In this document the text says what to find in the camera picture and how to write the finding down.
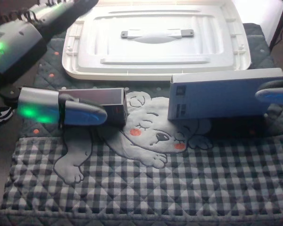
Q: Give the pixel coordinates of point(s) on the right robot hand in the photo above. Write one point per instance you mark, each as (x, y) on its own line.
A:
(16, 49)

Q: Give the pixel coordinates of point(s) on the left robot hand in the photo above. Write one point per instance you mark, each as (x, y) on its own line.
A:
(276, 96)

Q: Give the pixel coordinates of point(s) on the large blue-grey box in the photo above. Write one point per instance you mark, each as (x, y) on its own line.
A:
(214, 99)

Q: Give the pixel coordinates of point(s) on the small grey box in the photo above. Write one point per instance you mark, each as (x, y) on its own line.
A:
(101, 96)

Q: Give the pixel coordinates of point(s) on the white plastic storage lid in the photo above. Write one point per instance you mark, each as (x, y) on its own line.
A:
(155, 54)

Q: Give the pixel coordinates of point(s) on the black white sneaker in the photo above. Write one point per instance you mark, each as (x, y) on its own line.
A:
(0, 114)

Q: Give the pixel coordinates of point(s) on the dark stand pole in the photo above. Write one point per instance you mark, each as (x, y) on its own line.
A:
(280, 23)

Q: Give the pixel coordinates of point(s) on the white plastic storage bin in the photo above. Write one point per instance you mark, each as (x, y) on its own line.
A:
(257, 11)

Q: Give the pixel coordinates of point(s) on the grey quilt with printed bear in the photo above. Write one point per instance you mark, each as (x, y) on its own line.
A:
(141, 188)

